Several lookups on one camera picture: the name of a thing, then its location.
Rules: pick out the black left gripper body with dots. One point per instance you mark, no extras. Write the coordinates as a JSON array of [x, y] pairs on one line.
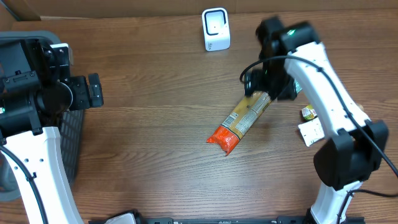
[[77, 94]]

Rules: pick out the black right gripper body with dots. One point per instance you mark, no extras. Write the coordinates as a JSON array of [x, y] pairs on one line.
[[277, 82]]

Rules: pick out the teal wet wipes pack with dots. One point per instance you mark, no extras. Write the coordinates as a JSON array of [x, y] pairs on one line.
[[298, 88]]

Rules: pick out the green snack packet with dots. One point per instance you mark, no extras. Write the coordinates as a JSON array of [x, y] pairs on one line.
[[308, 113]]

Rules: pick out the orange biscuit roll pack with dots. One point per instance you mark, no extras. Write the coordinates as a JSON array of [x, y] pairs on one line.
[[239, 121]]

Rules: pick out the white tube gold cap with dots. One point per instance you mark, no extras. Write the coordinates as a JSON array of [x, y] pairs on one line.
[[312, 131]]

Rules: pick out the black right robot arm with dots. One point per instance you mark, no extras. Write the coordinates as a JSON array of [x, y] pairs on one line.
[[354, 146]]

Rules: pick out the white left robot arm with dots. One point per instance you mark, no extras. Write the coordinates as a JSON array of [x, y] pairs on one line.
[[36, 162]]

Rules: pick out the white barcode scanner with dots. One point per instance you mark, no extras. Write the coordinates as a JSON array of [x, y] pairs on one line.
[[216, 29]]

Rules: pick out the grey plastic basket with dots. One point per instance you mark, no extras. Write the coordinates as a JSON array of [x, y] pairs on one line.
[[70, 130]]

